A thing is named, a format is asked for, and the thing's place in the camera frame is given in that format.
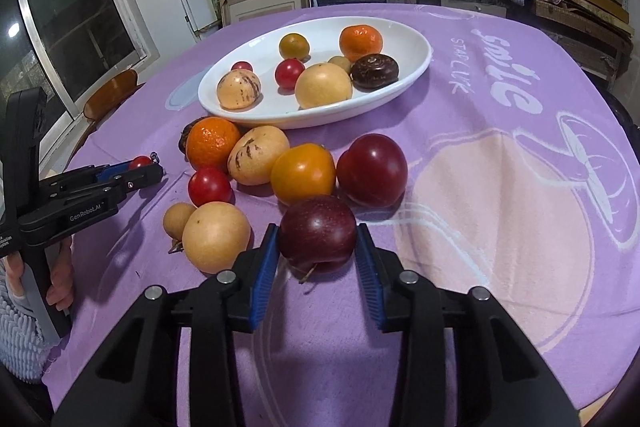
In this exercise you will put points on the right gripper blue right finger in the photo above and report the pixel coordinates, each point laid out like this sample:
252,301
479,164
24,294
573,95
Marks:
369,273

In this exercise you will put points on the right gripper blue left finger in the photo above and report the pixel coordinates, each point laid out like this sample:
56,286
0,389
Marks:
261,276

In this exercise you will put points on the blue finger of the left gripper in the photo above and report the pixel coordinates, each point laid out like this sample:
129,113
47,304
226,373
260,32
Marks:
109,172
136,179

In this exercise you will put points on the dark purple plum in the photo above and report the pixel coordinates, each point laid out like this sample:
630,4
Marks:
317,236

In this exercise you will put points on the dark wrinkled purple fruit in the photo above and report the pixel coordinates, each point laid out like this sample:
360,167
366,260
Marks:
185,135

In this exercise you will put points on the red plum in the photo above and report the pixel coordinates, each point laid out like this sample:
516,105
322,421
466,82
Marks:
373,171

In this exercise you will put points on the red cherry tomato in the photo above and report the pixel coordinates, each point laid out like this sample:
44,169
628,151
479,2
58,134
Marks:
242,65
140,161
288,72
209,184

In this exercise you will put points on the large mandarin orange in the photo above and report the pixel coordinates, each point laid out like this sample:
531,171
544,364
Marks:
210,142

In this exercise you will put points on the striped pepino melon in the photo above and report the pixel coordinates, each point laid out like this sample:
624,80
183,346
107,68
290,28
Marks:
254,155
239,89

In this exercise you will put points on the large yellow passion fruit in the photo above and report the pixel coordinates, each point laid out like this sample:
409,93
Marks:
322,84

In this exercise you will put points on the dark passion fruit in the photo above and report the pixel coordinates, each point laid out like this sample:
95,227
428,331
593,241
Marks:
374,71

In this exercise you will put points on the small mandarin orange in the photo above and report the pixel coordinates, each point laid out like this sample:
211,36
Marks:
357,41

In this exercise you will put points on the small tan longan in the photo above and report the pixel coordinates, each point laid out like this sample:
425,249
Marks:
343,62

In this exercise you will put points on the wooden chair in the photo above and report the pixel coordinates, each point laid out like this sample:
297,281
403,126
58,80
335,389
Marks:
112,94

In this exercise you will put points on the purple printed tablecloth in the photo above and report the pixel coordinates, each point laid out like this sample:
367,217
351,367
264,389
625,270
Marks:
521,180

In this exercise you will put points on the white oval plate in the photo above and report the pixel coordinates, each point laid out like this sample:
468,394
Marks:
408,47

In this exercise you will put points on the framed picture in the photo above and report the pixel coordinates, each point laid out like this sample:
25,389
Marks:
235,11

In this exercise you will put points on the window with metal frame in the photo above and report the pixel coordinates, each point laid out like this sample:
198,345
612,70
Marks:
69,49

